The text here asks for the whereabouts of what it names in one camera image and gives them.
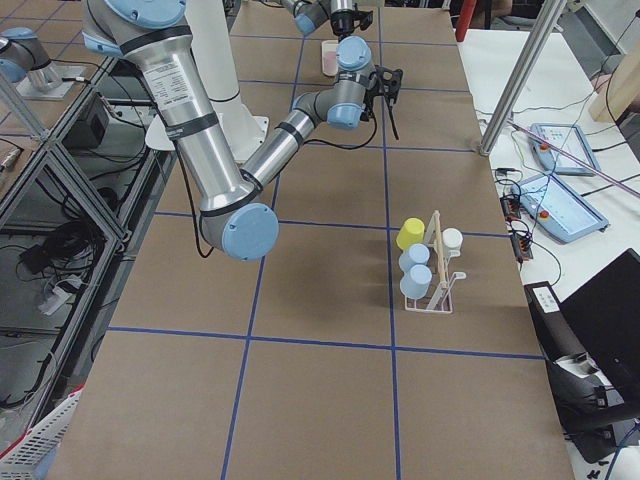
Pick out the blue teach pendant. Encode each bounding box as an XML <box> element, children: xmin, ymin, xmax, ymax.
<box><xmin>530</xmin><ymin>123</ymin><xmax>601</xmax><ymax>176</ymax></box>
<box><xmin>511</xmin><ymin>173</ymin><xmax>609</xmax><ymax>244</ymax></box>

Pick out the blue teach pendant near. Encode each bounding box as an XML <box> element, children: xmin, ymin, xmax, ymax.
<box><xmin>511</xmin><ymin>173</ymin><xmax>609</xmax><ymax>244</ymax></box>

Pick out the aluminium frame post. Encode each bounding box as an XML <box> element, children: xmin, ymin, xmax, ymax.
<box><xmin>478</xmin><ymin>0</ymin><xmax>567</xmax><ymax>156</ymax></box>

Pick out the blue teach pendant far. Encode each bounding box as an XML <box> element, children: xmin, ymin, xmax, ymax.
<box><xmin>530</xmin><ymin>123</ymin><xmax>601</xmax><ymax>176</ymax></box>

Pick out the red fire extinguisher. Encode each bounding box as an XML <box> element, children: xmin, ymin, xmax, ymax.
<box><xmin>455</xmin><ymin>0</ymin><xmax>477</xmax><ymax>42</ymax></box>

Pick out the white perforated basket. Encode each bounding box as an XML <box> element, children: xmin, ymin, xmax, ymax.
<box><xmin>1</xmin><ymin>385</ymin><xmax>84</xmax><ymax>479</ymax></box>

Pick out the pink plastic cup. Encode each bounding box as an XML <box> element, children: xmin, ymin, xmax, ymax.
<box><xmin>322</xmin><ymin>50</ymin><xmax>339</xmax><ymax>77</ymax></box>

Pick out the black laptop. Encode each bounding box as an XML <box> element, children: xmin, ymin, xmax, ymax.
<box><xmin>561</xmin><ymin>248</ymin><xmax>639</xmax><ymax>401</ymax></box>

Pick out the pale green plastic cup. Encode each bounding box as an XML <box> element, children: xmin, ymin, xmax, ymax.
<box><xmin>442</xmin><ymin>227</ymin><xmax>464</xmax><ymax>257</ymax></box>

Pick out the cream plastic tray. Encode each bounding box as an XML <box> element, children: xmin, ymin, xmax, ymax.
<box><xmin>321</xmin><ymin>40</ymin><xmax>339</xmax><ymax>77</ymax></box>

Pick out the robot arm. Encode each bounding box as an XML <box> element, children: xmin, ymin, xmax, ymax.
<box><xmin>83</xmin><ymin>1</ymin><xmax>403</xmax><ymax>261</ymax></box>
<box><xmin>276</xmin><ymin>0</ymin><xmax>373</xmax><ymax>39</ymax></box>

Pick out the light blue plastic cup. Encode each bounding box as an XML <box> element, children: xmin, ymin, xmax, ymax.
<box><xmin>398</xmin><ymin>243</ymin><xmax>431</xmax><ymax>273</ymax></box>

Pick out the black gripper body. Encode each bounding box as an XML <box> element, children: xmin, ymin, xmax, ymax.
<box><xmin>331</xmin><ymin>7</ymin><xmax>373</xmax><ymax>36</ymax></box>
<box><xmin>367</xmin><ymin>65</ymin><xmax>403</xmax><ymax>117</ymax></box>

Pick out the grey usb hub left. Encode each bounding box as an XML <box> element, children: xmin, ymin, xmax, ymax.
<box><xmin>510</xmin><ymin>232</ymin><xmax>533</xmax><ymax>264</ymax></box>

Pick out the grey usb hub right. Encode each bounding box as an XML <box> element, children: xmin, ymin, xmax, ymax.
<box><xmin>499</xmin><ymin>195</ymin><xmax>521</xmax><ymax>221</ymax></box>

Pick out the white wire cup rack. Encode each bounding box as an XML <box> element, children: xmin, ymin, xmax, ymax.
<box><xmin>402</xmin><ymin>210</ymin><xmax>466</xmax><ymax>314</ymax></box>

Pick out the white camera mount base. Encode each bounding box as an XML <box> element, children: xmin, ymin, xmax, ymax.
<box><xmin>143</xmin><ymin>1</ymin><xmax>269</xmax><ymax>163</ymax></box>

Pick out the grey usb hub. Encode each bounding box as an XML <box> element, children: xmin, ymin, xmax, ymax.
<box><xmin>510</xmin><ymin>232</ymin><xmax>533</xmax><ymax>264</ymax></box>
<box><xmin>499</xmin><ymin>195</ymin><xmax>521</xmax><ymax>221</ymax></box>

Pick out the yellow plastic cup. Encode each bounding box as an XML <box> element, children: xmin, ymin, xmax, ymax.
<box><xmin>396</xmin><ymin>217</ymin><xmax>425</xmax><ymax>251</ymax></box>

